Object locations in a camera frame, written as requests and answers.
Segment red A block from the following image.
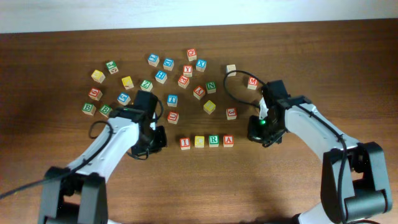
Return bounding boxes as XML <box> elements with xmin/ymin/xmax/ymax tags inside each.
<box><xmin>223</xmin><ymin>135</ymin><xmax>234</xmax><ymax>147</ymax></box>

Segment blue D block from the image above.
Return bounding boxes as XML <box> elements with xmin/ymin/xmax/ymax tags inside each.
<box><xmin>163</xmin><ymin>58</ymin><xmax>174</xmax><ymax>71</ymax></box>

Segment yellow C block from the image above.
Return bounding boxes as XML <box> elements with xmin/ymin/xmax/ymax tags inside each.
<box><xmin>194</xmin><ymin>136</ymin><xmax>205</xmax><ymax>148</ymax></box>

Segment red Y block upper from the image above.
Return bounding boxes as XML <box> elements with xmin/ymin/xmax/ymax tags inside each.
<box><xmin>183</xmin><ymin>65</ymin><xmax>193</xmax><ymax>77</ymax></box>

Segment red I block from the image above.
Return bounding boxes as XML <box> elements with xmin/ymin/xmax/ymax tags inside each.
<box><xmin>180</xmin><ymin>138</ymin><xmax>191</xmax><ymax>150</ymax></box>

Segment green J block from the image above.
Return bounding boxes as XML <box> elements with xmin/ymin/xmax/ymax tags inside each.
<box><xmin>106</xmin><ymin>60</ymin><xmax>119</xmax><ymax>74</ymax></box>

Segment red y block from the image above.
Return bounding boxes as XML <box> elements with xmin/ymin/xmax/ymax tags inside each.
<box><xmin>193</xmin><ymin>86</ymin><xmax>206</xmax><ymax>100</ymax></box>
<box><xmin>183</xmin><ymin>65</ymin><xmax>193</xmax><ymax>77</ymax></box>

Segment red 3 block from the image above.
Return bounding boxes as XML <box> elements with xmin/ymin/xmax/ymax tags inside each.
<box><xmin>226</xmin><ymin>108</ymin><xmax>237</xmax><ymax>120</ymax></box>

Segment green Z block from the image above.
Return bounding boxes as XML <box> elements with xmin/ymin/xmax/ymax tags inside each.
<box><xmin>140</xmin><ymin>80</ymin><xmax>153</xmax><ymax>91</ymax></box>

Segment plain wooden block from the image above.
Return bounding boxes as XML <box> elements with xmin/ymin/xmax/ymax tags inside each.
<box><xmin>226</xmin><ymin>64</ymin><xmax>236</xmax><ymax>77</ymax></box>

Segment red Y block lower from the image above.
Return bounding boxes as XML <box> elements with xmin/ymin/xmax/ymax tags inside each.
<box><xmin>193</xmin><ymin>86</ymin><xmax>206</xmax><ymax>100</ymax></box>

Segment blue X block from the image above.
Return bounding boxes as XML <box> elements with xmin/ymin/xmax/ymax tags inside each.
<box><xmin>196</xmin><ymin>59</ymin><xmax>207</xmax><ymax>72</ymax></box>

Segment red Q block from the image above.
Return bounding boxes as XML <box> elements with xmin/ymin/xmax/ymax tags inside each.
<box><xmin>187</xmin><ymin>49</ymin><xmax>197</xmax><ymax>62</ymax></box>

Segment green N block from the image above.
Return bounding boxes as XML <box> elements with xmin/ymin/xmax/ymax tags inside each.
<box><xmin>206</xmin><ymin>82</ymin><xmax>216</xmax><ymax>94</ymax></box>

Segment red M block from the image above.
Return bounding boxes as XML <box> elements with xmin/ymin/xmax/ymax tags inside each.
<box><xmin>247</xmin><ymin>77</ymin><xmax>259</xmax><ymax>90</ymax></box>

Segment yellow block upper left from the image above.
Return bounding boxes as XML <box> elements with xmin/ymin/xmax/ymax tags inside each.
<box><xmin>121</xmin><ymin>76</ymin><xmax>134</xmax><ymax>90</ymax></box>

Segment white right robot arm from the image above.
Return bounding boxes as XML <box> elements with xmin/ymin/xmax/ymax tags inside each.
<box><xmin>248</xmin><ymin>80</ymin><xmax>393</xmax><ymax>223</ymax></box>

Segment green b block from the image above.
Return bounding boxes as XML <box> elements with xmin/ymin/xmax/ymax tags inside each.
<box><xmin>81</xmin><ymin>103</ymin><xmax>96</xmax><ymax>116</ymax></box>
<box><xmin>99</xmin><ymin>105</ymin><xmax>113</xmax><ymax>118</ymax></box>

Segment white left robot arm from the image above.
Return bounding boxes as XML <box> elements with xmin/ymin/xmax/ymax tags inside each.
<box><xmin>38</xmin><ymin>90</ymin><xmax>167</xmax><ymax>224</ymax></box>

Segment blue 5 block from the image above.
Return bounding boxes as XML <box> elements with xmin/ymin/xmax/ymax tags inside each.
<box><xmin>117</xmin><ymin>93</ymin><xmax>131</xmax><ymax>106</ymax></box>

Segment red 9 block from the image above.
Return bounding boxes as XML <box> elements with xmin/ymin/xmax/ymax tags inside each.
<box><xmin>88</xmin><ymin>88</ymin><xmax>103</xmax><ymax>101</ymax></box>

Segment blue T block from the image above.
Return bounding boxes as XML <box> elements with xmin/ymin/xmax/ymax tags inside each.
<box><xmin>167</xmin><ymin>95</ymin><xmax>178</xmax><ymax>107</ymax></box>

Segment blue H block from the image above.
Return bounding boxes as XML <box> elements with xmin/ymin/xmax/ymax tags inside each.
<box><xmin>155</xmin><ymin>70</ymin><xmax>167</xmax><ymax>84</ymax></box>

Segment red U block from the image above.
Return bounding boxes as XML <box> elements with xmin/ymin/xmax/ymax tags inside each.
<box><xmin>167</xmin><ymin>111</ymin><xmax>179</xmax><ymax>124</ymax></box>

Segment yellow block centre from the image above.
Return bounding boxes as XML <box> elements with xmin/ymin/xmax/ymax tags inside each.
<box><xmin>203</xmin><ymin>100</ymin><xmax>216</xmax><ymax>114</ymax></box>

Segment red E block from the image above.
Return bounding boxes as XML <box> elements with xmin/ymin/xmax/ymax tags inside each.
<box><xmin>177</xmin><ymin>75</ymin><xmax>190</xmax><ymax>89</ymax></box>

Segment green R block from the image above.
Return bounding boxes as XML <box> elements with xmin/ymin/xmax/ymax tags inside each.
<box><xmin>208</xmin><ymin>135</ymin><xmax>220</xmax><ymax>147</ymax></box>

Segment yellow block far left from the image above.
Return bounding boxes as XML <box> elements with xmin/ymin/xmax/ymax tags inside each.
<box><xmin>91</xmin><ymin>70</ymin><xmax>106</xmax><ymax>83</ymax></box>

